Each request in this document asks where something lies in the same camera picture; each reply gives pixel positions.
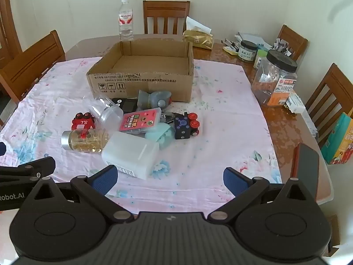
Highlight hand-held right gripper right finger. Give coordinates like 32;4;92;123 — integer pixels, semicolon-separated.
208;167;317;223

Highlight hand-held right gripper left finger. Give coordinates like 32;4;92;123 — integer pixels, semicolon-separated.
30;165;137;224

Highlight white plastic bottle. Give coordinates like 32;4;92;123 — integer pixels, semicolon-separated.
101;131;160;180

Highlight glass bottle of gold capsules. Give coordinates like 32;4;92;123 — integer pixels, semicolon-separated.
61;128;110;153

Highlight pink card box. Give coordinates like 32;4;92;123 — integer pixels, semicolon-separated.
119;107;162;134

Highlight clear plastic jar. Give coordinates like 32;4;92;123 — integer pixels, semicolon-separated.
88;94;124;130

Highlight light blue case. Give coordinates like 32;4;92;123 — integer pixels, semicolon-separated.
145;123;174;147

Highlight black digital timer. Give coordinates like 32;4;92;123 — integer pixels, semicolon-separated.
112;97;144;114

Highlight grey-blue plastic bag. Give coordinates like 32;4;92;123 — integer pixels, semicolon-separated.
136;90;174;111

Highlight brown cardboard box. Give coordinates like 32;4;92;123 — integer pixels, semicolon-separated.
86;38;194;103

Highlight pink floral tablecloth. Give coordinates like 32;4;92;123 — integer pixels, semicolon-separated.
0;57;283;216

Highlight phone with red case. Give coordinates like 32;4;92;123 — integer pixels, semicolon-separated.
290;143;320;181

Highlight wooden chair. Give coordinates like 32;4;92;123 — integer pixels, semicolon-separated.
143;0;191;35
305;63;353;150
0;30;67;105
0;0;23;69
277;25;309;61

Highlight small white box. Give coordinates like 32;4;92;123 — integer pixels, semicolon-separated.
285;92;306;114

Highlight large clear jar black lid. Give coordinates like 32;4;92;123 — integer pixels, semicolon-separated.
252;50;298;107

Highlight colourful paper bag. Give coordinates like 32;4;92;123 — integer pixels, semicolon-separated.
321;113;353;165

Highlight brown carton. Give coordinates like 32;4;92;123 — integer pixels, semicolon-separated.
325;215;341;257

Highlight small jar green lid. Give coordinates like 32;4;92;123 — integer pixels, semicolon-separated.
254;49;269;69

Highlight small jar black lid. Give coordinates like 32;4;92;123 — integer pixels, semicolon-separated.
238;40;258;62

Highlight pile of pens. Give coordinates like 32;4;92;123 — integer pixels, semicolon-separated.
222;38;239;51

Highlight pen holder with pens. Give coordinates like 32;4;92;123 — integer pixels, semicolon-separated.
273;39;290;53

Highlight white papers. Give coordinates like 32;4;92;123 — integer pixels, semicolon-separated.
235;32;272;51

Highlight gold tissue pack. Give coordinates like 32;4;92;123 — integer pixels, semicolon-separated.
182;17;215;50

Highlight clear plastic water bottle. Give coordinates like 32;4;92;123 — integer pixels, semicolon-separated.
118;0;134;42

